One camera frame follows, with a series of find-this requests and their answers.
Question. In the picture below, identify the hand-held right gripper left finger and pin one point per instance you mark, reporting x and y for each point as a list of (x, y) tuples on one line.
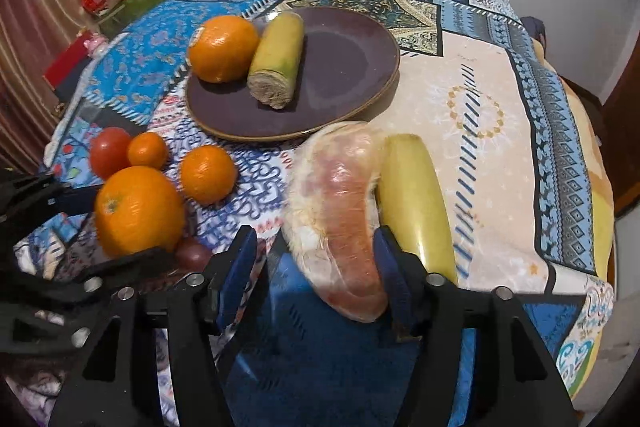
[(239, 267)]

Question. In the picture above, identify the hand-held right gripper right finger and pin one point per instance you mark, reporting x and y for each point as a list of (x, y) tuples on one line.
[(396, 279)]

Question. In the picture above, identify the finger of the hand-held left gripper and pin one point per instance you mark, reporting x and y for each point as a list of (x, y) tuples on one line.
[(35, 202), (120, 268)]

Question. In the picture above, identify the large orange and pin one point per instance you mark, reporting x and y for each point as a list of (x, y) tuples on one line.
[(140, 212)]

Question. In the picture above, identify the plastic-wrapped pomelo segment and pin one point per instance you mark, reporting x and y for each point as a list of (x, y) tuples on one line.
[(340, 212)]

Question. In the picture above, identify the brown ceramic plate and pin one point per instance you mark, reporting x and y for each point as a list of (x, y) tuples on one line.
[(340, 57)]

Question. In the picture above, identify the dark purple plum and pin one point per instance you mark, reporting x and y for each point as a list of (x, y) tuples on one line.
[(192, 256)]

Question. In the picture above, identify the red tomato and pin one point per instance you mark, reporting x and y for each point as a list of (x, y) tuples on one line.
[(107, 152)]

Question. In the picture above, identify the medium mandarin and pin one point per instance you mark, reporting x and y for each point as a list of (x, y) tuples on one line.
[(209, 174)]

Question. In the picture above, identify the small mandarin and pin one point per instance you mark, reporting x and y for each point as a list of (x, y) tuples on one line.
[(147, 151)]

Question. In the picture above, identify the flat red case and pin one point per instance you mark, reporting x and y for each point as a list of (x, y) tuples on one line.
[(70, 64)]

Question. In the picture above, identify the small pink toy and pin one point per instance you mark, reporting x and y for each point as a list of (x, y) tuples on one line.
[(95, 43)]

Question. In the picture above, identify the brown striped curtain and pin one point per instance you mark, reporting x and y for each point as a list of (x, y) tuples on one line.
[(30, 32)]

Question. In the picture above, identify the cut green-yellow fruit piece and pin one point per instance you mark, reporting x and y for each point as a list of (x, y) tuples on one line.
[(280, 57)]

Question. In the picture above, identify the orange with sticker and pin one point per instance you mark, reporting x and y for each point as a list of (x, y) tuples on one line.
[(222, 49)]

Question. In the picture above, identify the yellow blanket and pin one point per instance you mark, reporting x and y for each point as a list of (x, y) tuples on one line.
[(602, 207)]

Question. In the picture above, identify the blue patterned patchwork tablecloth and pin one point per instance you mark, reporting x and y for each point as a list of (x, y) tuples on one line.
[(475, 72)]

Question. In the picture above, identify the green crate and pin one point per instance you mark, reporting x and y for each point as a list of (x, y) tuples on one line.
[(142, 2)]

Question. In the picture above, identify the dark wooden furniture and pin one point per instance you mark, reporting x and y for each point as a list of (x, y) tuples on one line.
[(617, 132)]

